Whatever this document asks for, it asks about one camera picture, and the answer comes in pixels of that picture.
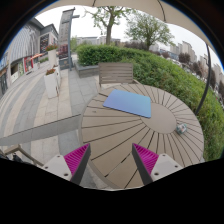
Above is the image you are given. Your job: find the small patterned computer mouse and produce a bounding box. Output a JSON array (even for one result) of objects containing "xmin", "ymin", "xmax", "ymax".
[{"xmin": 176, "ymin": 123, "xmax": 187, "ymax": 135}]

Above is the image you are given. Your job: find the grey metal bench rail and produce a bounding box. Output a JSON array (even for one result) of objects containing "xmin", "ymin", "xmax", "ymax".
[{"xmin": 0, "ymin": 114, "xmax": 81, "ymax": 146}]

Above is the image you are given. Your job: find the brown wooden chair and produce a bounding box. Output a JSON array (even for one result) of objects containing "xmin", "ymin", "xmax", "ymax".
[{"xmin": 98, "ymin": 62, "xmax": 138, "ymax": 86}]

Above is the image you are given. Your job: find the round wooden slatted table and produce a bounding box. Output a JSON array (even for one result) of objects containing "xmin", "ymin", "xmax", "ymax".
[{"xmin": 79, "ymin": 84, "xmax": 204, "ymax": 189}]

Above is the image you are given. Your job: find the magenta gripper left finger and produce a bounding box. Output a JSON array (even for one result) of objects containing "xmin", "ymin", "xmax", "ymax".
[{"xmin": 42, "ymin": 143, "xmax": 91, "ymax": 185}]

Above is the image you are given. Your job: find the grey signage pylon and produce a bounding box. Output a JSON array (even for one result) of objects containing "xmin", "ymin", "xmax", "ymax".
[{"xmin": 58, "ymin": 8, "xmax": 78, "ymax": 70}]

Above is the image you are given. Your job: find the near white planter box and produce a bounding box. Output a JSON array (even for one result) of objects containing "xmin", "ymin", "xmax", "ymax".
[{"xmin": 44, "ymin": 68, "xmax": 59, "ymax": 99}]

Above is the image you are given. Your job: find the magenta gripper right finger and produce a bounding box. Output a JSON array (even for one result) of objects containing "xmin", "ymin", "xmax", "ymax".
[{"xmin": 132, "ymin": 143, "xmax": 182, "ymax": 185}]

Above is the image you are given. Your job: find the beige patio umbrella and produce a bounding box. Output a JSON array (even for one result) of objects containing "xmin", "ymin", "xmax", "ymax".
[{"xmin": 33, "ymin": 0, "xmax": 221, "ymax": 116}]

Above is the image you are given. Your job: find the white planter box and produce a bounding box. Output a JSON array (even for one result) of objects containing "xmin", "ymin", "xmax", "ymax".
[
  {"xmin": 44, "ymin": 68, "xmax": 59, "ymax": 99},
  {"xmin": 46, "ymin": 44, "xmax": 57, "ymax": 67}
]

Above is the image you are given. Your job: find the far white planter box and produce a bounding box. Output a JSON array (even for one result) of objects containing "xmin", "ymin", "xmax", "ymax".
[{"xmin": 46, "ymin": 44, "xmax": 57, "ymax": 67}]

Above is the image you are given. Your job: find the green hedge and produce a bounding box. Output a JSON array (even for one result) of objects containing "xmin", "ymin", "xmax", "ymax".
[{"xmin": 77, "ymin": 45, "xmax": 224, "ymax": 161}]

